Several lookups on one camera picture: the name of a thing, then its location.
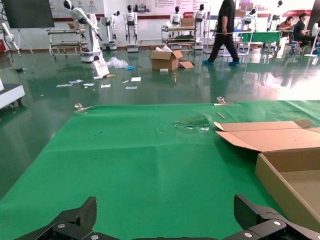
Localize white banner red logos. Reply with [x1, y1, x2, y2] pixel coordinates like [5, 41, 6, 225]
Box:
[51, 0, 105, 18]

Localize white shelf cart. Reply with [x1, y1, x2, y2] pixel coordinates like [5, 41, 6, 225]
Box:
[47, 27, 88, 55]
[161, 24, 198, 51]

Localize black display on stand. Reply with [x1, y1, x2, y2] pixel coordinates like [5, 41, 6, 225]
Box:
[0, 0, 55, 54]

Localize white standing fan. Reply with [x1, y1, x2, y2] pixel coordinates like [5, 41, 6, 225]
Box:
[303, 22, 320, 59]

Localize white wall poster board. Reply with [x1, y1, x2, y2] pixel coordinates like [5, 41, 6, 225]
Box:
[153, 0, 208, 13]

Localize metal binder clip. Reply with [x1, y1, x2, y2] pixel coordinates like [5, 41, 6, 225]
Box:
[73, 102, 92, 114]
[213, 96, 235, 107]

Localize seated person black shirt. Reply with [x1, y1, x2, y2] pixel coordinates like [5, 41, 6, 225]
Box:
[292, 12, 317, 48]

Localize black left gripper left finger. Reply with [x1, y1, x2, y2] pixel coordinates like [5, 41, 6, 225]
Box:
[14, 196, 113, 240]

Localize green covered table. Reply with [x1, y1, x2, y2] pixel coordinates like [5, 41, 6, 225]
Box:
[241, 31, 282, 51]

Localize clear plastic bag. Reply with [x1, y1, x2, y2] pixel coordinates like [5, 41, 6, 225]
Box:
[106, 56, 129, 69]

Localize open cardboard shipping box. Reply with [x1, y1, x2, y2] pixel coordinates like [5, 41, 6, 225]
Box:
[149, 46, 195, 72]

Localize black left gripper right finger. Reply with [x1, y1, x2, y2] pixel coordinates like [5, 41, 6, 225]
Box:
[222, 193, 320, 240]

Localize brown cardboard mailer box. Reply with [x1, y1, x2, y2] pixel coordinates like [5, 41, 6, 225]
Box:
[213, 119, 320, 233]

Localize green table cloth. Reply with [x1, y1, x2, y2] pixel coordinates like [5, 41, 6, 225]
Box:
[0, 99, 320, 240]

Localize walking person in black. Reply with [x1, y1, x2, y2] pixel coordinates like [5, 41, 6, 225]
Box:
[202, 0, 241, 67]

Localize seated person brown top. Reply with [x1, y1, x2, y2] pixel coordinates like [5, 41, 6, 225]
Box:
[279, 16, 295, 32]

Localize white machine base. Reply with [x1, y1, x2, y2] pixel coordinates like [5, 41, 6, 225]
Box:
[0, 77, 26, 110]

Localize leaning white humanoid robot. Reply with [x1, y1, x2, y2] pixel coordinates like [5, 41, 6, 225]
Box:
[62, 0, 104, 63]

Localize white red booklet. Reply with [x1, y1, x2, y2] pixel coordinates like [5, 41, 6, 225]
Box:
[92, 58, 110, 78]

